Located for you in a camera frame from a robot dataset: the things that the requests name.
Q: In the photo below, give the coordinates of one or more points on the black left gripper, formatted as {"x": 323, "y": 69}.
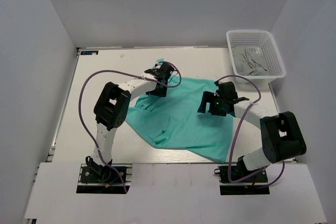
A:
{"x": 161, "y": 93}

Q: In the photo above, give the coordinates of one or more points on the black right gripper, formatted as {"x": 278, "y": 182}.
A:
{"x": 209, "y": 97}

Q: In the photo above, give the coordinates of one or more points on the teal green t shirt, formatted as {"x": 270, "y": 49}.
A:
{"x": 173, "y": 122}

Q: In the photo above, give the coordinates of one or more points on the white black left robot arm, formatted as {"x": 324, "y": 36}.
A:
{"x": 112, "y": 106}

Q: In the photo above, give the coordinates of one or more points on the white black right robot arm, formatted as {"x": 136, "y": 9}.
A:
{"x": 281, "y": 136}

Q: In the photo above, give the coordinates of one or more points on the grey t shirt in basket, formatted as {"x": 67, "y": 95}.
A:
{"x": 249, "y": 62}

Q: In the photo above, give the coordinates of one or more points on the white plastic mesh basket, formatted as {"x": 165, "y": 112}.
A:
{"x": 260, "y": 41}

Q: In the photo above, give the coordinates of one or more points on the blue label sticker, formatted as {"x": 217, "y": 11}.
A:
{"x": 89, "y": 52}

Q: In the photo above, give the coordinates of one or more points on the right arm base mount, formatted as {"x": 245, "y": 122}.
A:
{"x": 255, "y": 185}

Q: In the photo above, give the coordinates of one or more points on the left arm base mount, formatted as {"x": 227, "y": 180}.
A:
{"x": 89, "y": 182}

